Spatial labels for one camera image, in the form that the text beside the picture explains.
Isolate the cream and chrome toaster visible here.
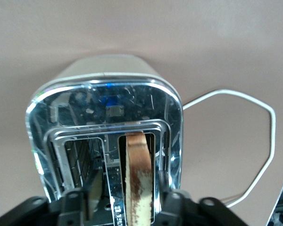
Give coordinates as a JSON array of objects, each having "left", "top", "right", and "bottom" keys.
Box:
[{"left": 25, "top": 54, "right": 185, "bottom": 226}]

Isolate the white toaster power cable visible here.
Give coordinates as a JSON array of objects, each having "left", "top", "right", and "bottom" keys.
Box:
[{"left": 183, "top": 89, "right": 276, "bottom": 208}]

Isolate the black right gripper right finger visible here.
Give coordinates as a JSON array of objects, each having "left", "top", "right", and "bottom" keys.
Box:
[{"left": 155, "top": 171, "right": 196, "bottom": 226}]

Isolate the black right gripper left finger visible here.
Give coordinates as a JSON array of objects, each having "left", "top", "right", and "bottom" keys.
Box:
[{"left": 58, "top": 187, "right": 92, "bottom": 226}]

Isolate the slice of brown-crust bread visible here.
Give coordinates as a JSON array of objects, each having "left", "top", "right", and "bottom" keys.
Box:
[{"left": 124, "top": 131, "right": 155, "bottom": 226}]

